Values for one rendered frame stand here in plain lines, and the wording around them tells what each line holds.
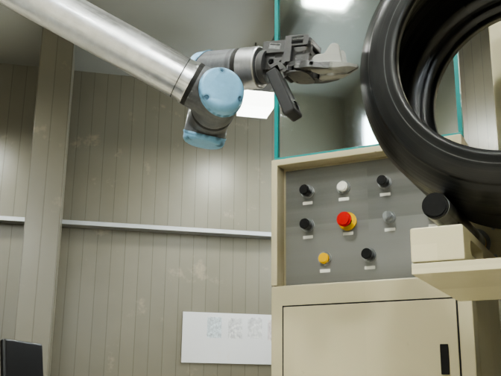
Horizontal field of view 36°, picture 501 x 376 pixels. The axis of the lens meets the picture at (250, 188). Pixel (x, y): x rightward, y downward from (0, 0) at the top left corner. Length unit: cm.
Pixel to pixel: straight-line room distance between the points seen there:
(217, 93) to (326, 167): 82
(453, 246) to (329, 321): 85
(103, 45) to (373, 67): 51
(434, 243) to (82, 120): 1080
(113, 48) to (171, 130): 1050
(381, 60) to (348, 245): 85
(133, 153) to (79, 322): 262
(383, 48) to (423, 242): 36
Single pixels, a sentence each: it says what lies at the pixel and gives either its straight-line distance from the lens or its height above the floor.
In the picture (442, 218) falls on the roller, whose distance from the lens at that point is 134.
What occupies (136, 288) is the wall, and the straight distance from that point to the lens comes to 1139.
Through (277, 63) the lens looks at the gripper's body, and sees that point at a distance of 164.
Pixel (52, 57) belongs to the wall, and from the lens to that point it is 1055.
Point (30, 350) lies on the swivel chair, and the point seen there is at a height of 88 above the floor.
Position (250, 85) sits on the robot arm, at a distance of 165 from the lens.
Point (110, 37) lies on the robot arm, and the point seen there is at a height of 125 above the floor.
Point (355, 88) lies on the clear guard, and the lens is 228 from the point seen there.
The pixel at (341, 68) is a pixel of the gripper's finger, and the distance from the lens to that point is 157.
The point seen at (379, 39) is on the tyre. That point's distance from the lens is 146.
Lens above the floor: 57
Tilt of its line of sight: 16 degrees up
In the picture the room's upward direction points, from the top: 1 degrees clockwise
